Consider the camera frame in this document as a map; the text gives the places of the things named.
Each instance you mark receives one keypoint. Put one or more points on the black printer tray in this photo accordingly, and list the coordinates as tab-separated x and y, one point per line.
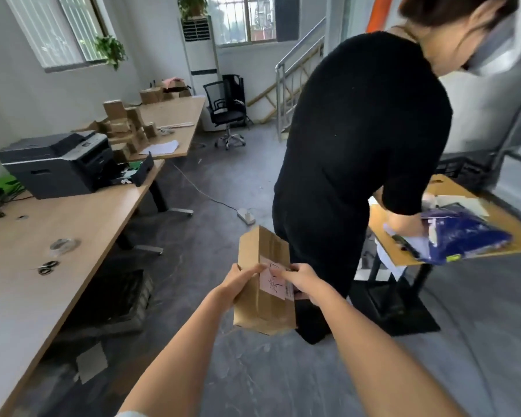
141	171

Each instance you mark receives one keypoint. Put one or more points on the long wooden desk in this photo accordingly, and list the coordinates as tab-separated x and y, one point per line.
47	264

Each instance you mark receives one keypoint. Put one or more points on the person's left forearm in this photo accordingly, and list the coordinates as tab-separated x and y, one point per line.
178	351

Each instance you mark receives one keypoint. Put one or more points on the white power strip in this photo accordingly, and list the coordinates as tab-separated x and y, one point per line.
245	216

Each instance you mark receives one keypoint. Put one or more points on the open cardboard box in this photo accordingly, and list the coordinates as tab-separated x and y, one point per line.
163	92

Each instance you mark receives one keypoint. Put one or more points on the person's left hand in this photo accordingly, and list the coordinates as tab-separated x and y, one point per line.
234	284

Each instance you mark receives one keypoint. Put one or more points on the black plastic crate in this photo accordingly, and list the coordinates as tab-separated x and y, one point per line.
469	169

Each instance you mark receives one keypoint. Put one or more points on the white standing air conditioner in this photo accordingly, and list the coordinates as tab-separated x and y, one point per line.
199	60

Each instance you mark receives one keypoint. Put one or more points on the wooden desk with boxes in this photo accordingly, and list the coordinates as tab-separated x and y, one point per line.
178	115

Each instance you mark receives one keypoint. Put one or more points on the white paper sheets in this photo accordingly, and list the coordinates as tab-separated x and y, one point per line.
160	147

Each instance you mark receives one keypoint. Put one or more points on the orange pole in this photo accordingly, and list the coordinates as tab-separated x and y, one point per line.
378	12

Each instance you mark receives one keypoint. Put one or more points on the pink paper label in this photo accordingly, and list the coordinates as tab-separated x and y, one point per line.
274	284

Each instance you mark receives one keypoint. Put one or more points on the blue plastic package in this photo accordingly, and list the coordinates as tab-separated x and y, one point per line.
464	232

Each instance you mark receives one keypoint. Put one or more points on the black crate under desk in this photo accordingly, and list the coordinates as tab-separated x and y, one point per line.
113	299

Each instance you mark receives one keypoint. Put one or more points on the person's right hand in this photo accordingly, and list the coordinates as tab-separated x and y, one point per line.
315	284

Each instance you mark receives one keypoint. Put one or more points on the flat cardboard piece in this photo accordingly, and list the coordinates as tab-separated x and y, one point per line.
92	363

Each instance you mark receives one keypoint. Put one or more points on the hanging green potted plant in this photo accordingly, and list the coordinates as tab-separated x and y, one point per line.
111	49

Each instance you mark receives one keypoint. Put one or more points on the window with white blinds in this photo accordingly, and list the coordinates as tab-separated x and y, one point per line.
56	28

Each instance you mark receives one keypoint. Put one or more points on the person's left thumb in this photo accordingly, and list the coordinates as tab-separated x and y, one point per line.
254	270

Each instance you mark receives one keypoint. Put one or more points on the metal staircase railing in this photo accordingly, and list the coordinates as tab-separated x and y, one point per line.
288	69

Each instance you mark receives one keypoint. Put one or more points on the black mesh office chair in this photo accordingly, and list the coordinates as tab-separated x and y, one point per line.
223	106

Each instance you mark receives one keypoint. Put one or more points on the pile of small cardboard boxes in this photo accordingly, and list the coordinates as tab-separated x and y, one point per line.
123	125

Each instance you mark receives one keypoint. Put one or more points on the barred window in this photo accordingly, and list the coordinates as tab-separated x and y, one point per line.
243	17

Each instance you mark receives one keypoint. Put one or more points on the clear tape roll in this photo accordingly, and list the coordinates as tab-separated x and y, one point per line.
64	246

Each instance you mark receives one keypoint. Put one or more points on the green plant on air conditioner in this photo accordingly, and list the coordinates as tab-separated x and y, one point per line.
192	5

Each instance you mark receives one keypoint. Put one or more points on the person's right forearm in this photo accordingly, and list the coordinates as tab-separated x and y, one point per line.
382	360

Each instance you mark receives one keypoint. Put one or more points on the black board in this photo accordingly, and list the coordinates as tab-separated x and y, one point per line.
286	17

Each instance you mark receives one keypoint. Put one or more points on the brown cardboard parcel box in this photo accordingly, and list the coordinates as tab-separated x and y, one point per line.
260	312

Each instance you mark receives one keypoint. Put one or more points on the person's right thumb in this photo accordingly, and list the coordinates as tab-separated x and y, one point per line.
291	271

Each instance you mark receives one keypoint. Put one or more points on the dark grey office printer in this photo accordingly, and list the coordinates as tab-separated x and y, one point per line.
56	164

